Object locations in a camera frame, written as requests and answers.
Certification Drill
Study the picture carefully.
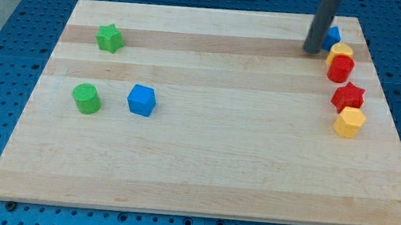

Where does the blue cube block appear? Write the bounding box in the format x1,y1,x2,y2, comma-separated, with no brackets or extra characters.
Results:
127,84,156,118

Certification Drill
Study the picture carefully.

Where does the yellow hexagon block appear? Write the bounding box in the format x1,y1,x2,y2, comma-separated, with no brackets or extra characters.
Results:
333,106,366,139

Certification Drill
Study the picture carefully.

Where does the wooden board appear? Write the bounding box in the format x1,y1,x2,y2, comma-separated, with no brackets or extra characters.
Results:
0,0,401,225

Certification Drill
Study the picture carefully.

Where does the green cylinder block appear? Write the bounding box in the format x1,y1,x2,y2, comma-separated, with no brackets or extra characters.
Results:
72,83,102,115

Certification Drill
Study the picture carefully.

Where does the green star block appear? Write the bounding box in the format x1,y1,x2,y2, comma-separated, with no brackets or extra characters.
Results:
96,24,124,54

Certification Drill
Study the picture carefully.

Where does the red cylinder block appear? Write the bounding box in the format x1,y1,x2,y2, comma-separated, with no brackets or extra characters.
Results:
327,55,355,83

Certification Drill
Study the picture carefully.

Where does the red star block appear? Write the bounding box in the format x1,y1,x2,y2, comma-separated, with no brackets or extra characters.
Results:
331,82,365,114

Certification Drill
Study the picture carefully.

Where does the yellow heart block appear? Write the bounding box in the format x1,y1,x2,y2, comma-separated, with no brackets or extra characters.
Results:
325,42,354,66

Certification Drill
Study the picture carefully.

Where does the blue pentagon block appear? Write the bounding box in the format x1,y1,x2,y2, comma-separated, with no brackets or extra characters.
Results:
322,26,341,52

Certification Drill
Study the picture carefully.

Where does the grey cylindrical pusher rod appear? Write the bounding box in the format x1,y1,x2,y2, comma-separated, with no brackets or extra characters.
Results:
303,0,342,54

